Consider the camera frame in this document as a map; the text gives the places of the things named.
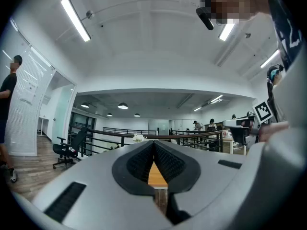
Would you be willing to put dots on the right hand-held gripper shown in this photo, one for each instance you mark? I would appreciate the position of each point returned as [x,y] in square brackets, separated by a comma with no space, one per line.
[262,112]

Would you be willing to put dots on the long ceiling strip light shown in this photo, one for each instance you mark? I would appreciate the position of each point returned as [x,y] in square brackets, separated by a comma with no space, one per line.
[226,31]
[270,58]
[75,18]

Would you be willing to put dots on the white slatted blind panel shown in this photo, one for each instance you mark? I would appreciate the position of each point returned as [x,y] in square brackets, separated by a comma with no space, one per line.
[26,118]

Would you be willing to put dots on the person's right forearm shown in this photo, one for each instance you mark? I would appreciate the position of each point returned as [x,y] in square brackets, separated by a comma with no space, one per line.
[273,131]

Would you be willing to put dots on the white flowers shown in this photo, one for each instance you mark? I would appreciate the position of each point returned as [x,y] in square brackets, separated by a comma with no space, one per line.
[139,138]

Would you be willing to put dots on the dark metal railing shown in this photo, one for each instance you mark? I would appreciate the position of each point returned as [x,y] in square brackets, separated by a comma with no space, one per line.
[120,134]

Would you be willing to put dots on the black office chair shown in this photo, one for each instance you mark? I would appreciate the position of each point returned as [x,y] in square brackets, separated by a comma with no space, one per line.
[69,147]

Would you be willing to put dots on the person's dark printed shirt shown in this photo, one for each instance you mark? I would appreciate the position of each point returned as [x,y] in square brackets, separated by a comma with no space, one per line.
[285,20]

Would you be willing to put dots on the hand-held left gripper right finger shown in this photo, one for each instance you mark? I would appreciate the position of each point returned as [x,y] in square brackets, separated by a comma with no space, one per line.
[211,171]

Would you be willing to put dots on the white paper notice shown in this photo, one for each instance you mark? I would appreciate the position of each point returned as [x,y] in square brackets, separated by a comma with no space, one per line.
[29,91]

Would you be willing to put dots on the black head camera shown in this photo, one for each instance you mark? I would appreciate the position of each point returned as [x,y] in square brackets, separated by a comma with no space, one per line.
[205,18]

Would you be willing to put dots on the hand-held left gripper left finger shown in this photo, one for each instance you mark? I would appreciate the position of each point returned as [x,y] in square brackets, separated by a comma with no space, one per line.
[96,183]

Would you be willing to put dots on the white table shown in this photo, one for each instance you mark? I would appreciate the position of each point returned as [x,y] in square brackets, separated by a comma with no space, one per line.
[233,141]

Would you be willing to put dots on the round ceiling sensor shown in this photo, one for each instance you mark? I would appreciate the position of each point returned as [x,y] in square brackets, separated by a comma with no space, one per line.
[90,14]

